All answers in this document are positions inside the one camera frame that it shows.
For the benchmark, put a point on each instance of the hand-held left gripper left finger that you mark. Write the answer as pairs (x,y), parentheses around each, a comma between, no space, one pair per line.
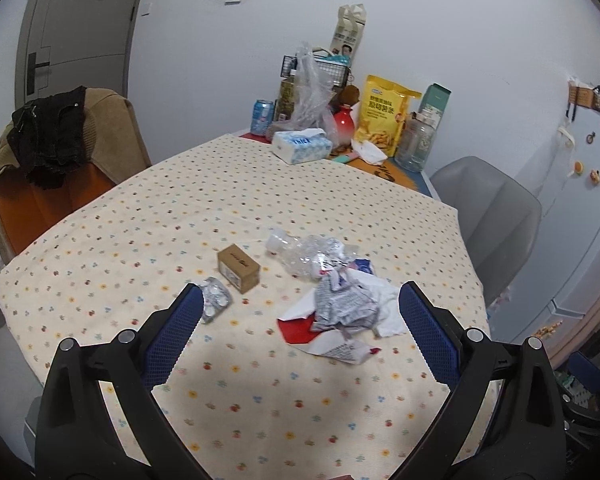
(177,330)

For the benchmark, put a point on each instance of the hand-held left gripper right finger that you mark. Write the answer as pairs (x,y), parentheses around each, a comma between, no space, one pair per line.
(427,332)

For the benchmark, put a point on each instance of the small brown cardboard box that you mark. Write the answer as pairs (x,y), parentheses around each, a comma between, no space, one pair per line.
(237,265)

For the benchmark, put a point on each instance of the white crumpled plastic sheet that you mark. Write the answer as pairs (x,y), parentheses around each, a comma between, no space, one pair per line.
(390,310)

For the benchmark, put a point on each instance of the silver pill blister pack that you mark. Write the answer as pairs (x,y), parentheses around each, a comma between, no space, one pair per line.
(215,300)

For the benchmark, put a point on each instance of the crumpled grey printed paper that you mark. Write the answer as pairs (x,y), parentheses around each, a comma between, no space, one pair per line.
(345,305)

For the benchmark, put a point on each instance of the dotted cream tablecloth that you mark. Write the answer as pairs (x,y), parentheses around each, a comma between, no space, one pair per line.
(130,240)

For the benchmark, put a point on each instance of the red and white paper wrapper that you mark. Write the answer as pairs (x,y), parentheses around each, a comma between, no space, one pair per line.
(300,327)

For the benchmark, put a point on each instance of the orange figurine fridge magnets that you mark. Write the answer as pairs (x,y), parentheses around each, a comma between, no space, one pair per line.
(550,329)

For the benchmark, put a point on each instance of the grey upholstered chair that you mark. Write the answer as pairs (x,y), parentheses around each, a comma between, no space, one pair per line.
(485,210)

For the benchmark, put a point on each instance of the crushed clear plastic bottle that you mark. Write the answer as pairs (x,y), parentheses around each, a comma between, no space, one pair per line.
(300,252)

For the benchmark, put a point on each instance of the orange mat with blue border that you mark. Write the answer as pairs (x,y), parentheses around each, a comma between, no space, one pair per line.
(400,177)

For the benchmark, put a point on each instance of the white fridge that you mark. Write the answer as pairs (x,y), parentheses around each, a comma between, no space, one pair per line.
(570,240)

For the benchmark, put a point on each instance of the orange chair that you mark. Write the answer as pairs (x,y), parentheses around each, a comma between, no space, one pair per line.
(40,210)

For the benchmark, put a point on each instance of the clear glass jar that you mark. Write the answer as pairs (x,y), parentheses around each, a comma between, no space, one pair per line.
(415,145)

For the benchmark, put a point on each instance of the white crumpled tissue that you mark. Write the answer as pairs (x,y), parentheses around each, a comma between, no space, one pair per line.
(370,152)

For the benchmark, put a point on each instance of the brown jacket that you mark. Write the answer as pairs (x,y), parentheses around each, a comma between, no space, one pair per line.
(115,130)

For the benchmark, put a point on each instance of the blue white tissue pack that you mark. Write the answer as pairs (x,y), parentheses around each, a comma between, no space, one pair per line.
(300,146)

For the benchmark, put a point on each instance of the yellow snack bag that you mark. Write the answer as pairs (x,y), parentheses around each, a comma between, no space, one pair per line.
(385,115)

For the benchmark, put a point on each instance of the red round vase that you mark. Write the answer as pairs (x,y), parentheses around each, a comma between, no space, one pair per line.
(345,125)

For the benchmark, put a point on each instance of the round orange fridge magnet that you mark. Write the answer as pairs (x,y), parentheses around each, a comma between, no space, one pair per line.
(577,167)

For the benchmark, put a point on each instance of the yellow figure fridge magnet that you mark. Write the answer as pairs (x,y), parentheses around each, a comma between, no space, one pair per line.
(594,177)

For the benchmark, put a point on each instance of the blue drink can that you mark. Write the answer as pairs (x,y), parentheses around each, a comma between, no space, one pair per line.
(262,116)

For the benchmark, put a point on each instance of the green tall box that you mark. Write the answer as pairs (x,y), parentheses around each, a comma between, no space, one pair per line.
(436,100)

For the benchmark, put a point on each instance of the black cloth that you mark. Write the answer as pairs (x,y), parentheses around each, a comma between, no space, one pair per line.
(45,135)

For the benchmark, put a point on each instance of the yellowish oil bottle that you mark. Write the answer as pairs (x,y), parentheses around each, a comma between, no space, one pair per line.
(285,100)

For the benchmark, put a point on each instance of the clear plastic bag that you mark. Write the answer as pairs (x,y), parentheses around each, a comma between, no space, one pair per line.
(312,100)

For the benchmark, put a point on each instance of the woven brown basket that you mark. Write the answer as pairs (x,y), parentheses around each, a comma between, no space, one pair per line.
(580,95)

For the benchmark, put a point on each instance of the tall beige paper carton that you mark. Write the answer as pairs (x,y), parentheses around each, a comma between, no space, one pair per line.
(349,30)

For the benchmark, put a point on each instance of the grey door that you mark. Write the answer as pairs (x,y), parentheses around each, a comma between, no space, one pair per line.
(85,25)

